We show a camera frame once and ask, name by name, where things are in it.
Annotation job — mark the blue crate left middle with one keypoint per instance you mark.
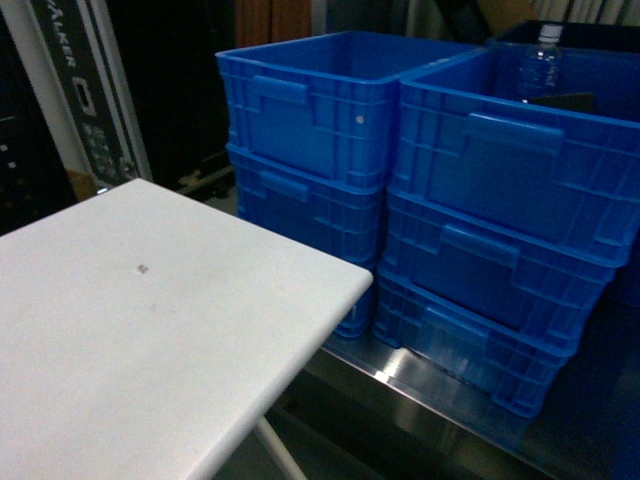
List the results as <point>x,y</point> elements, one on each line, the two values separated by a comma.
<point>338,219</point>

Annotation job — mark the blue crate left bottom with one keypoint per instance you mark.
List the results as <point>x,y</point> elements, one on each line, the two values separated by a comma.
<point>357,321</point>

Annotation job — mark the blue crate left top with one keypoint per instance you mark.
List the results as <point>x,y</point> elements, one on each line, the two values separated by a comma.
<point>325,105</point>

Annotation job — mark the white table leg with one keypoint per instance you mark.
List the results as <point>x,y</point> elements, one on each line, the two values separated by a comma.
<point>277,451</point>

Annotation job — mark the blue crate right middle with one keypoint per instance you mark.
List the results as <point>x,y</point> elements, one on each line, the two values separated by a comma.
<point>521,283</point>

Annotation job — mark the blue crate right bottom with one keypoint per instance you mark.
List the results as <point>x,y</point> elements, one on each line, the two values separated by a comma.
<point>516,370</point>

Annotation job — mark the blue crate right top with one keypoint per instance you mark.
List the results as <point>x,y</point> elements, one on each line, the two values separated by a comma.
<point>469,142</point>

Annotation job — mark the clear plastic bottle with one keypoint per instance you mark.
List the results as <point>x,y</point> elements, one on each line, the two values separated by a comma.
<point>539,71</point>

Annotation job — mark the black flight case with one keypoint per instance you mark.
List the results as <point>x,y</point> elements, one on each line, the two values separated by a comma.
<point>72,61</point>

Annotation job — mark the steel shelf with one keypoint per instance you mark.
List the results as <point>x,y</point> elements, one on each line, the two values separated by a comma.
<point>410,420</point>

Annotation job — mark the dark blue crate rear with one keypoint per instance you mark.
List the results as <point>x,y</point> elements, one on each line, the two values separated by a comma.
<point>575,40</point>

